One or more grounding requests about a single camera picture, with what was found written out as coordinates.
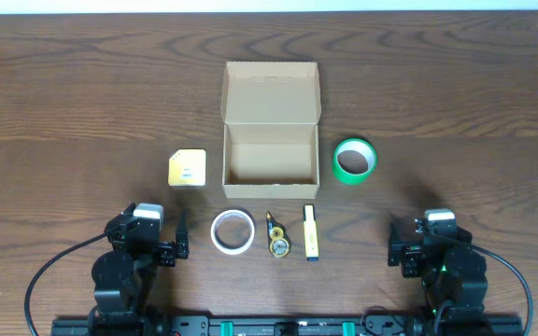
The black mounting rail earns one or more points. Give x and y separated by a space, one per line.
199 325

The black yellow correction tape dispenser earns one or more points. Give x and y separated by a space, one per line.
278 240

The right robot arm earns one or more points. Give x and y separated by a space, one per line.
453 276

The yellow sticky note pad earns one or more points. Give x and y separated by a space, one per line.
187 168

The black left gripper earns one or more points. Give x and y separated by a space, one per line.
113 230

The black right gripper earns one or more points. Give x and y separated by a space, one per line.
411 252

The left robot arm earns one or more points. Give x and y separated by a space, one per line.
125 276

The green tape roll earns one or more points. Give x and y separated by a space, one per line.
362 147

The brown cardboard box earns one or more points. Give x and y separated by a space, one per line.
270 112

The white tape roll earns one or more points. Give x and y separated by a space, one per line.
223 216

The yellow highlighter pen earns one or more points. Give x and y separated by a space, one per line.
311 241

